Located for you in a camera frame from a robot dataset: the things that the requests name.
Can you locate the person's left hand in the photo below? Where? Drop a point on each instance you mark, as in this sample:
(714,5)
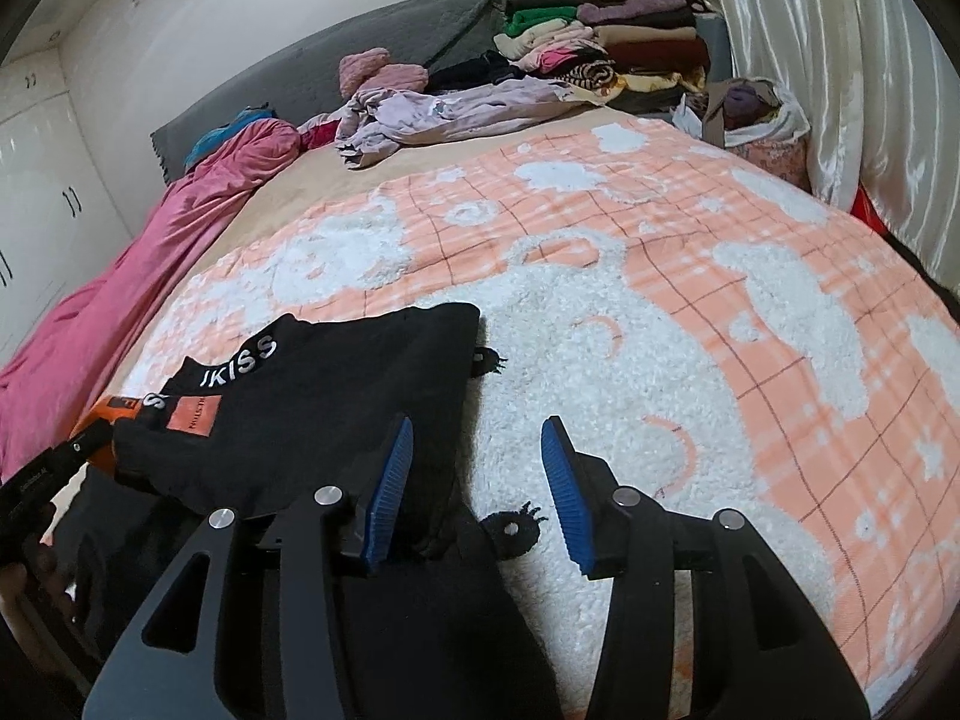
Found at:
(28,590)

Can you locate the blue cloth on pillow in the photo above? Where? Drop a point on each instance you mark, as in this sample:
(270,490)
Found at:
(213,139)

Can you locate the red garment near headboard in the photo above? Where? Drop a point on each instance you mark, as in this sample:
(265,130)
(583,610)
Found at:
(315,135)

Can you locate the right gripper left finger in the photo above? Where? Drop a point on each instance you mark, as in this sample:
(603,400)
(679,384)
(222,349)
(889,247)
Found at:
(245,617)

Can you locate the bag with purple clothes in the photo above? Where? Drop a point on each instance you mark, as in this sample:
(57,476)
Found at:
(756,119)

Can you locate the pink velvet duvet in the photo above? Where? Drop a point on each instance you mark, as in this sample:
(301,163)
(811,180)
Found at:
(60,371)

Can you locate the grey headboard cover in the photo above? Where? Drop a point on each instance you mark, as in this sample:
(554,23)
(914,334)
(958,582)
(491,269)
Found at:
(301,80)

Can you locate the orange white plush blanket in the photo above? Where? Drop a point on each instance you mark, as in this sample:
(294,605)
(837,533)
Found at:
(719,337)

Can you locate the stack of folded clothes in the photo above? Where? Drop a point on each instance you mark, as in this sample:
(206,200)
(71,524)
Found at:
(640,56)

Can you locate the white satin curtain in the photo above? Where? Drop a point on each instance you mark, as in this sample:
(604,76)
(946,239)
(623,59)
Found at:
(882,97)

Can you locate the black IKISS sweater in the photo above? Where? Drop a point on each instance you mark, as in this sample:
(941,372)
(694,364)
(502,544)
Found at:
(433,632)

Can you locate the pink fuzzy knit item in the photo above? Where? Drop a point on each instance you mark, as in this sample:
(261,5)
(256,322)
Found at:
(375,69)

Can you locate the white wardrobe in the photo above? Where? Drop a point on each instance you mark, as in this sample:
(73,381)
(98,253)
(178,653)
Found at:
(58,226)

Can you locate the lilac crumpled garment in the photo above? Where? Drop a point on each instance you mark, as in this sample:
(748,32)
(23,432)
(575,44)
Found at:
(375,124)

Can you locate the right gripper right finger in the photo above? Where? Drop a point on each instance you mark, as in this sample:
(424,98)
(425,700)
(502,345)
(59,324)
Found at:
(759,648)

